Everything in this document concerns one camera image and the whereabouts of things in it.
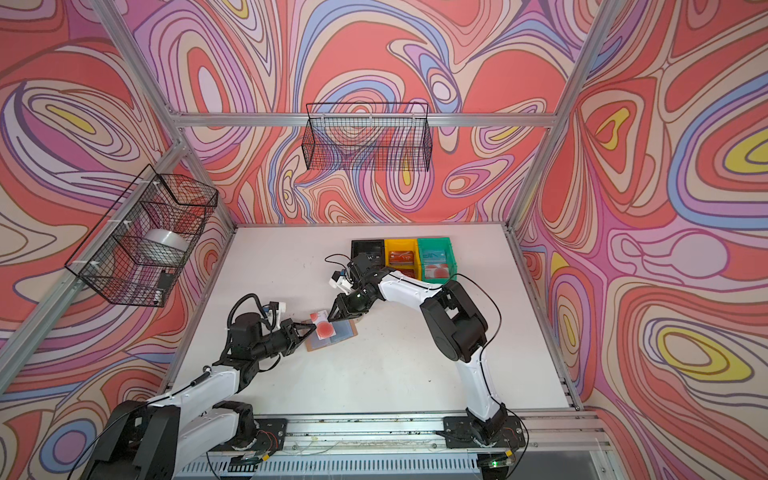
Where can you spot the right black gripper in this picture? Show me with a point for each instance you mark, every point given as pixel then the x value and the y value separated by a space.
pixel 345 312

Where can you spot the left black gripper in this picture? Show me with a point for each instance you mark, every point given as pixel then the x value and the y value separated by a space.
pixel 289 337

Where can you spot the tan leather card holder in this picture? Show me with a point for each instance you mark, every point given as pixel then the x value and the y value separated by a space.
pixel 344 330

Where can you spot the white red-dot credit card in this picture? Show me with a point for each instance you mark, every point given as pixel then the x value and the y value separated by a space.
pixel 323 327

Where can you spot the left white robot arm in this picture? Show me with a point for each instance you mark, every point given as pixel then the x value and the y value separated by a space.
pixel 157 438

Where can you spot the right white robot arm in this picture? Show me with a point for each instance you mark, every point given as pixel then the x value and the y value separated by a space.
pixel 455 323

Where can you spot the black plastic storage bin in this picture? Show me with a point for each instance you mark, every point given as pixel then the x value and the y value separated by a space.
pixel 372 247

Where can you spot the yellow plastic storage bin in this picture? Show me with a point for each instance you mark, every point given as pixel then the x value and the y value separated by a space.
pixel 403 254

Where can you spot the green plastic storage bin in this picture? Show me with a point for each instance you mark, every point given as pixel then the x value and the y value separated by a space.
pixel 438 263

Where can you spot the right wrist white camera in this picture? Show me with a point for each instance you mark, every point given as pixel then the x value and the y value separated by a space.
pixel 341 282

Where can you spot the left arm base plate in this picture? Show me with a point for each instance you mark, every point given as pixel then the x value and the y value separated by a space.
pixel 263 435

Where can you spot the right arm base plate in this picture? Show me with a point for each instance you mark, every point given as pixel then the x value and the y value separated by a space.
pixel 464 432

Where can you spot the back wall wire basket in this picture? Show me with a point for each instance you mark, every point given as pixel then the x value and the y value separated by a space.
pixel 367 136

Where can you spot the wall wire basket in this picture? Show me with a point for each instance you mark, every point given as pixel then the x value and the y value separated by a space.
pixel 367 136
pixel 140 251

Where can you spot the left wall wire basket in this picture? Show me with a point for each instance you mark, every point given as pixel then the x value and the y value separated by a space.
pixel 140 251

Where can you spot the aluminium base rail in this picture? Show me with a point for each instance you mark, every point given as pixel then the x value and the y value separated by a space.
pixel 560 445

